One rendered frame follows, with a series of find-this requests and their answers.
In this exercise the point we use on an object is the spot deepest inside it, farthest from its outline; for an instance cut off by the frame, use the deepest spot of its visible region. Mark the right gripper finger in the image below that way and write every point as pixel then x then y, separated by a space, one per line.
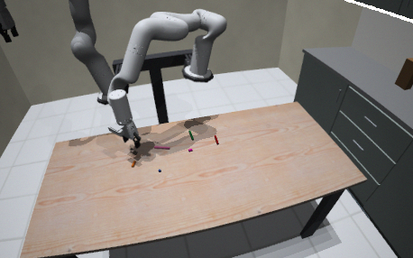
pixel 14 32
pixel 4 34

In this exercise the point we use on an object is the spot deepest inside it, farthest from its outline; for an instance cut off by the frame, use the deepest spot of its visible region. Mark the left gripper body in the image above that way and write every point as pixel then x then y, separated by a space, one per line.
pixel 129 129

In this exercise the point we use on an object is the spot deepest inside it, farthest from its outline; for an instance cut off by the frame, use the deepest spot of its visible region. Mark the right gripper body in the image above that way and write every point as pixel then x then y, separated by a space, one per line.
pixel 6 19

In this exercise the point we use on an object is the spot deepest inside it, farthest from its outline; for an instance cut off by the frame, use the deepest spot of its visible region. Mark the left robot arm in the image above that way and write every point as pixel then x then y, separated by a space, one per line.
pixel 157 27

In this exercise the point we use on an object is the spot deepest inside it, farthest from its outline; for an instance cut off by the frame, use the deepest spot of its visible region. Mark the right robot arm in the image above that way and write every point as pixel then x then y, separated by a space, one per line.
pixel 83 46

